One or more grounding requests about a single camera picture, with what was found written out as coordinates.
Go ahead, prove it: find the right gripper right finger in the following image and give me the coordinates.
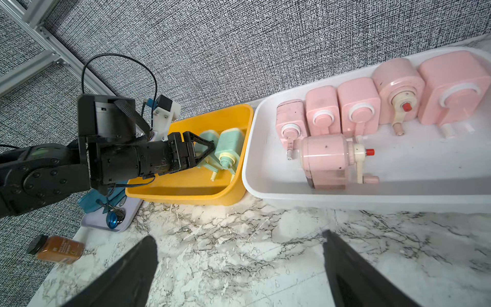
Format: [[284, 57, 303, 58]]
[[322, 230, 419, 306]]

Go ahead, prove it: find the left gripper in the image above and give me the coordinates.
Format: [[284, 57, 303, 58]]
[[76, 94, 215, 192]]

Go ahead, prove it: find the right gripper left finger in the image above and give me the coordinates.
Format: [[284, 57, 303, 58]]
[[65, 235, 158, 307]]

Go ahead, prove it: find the green sharpener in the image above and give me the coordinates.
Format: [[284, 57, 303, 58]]
[[215, 128, 245, 180], [194, 129, 223, 182]]

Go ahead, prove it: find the yellow plastic tray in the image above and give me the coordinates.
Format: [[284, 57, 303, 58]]
[[126, 104, 254, 206]]

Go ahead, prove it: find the pink sharpener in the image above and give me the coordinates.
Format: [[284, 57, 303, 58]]
[[372, 58, 425, 136], [300, 134, 379, 190], [305, 86, 341, 136], [418, 51, 490, 138], [337, 77, 381, 138], [276, 99, 309, 161]]

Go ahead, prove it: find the white plastic tray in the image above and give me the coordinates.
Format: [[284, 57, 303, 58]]
[[242, 66, 490, 214]]

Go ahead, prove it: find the lavender cutting board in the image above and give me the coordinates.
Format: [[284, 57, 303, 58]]
[[81, 196, 143, 232]]

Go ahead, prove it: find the teal cloth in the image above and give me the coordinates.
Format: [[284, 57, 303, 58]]
[[77, 188, 126, 214]]

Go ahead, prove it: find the spice jar black lid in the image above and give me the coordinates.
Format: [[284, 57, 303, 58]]
[[26, 233, 86, 265]]

